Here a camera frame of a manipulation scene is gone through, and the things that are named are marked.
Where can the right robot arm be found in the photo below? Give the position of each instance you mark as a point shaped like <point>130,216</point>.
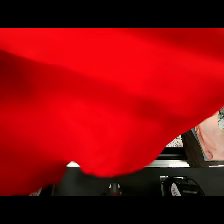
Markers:
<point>178,188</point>

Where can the pink garment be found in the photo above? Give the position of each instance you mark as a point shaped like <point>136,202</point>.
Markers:
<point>213,136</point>

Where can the red T-shirt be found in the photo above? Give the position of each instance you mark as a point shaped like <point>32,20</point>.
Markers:
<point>100,100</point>

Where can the dark garment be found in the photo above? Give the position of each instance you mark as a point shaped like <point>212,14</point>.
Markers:
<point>191,150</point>

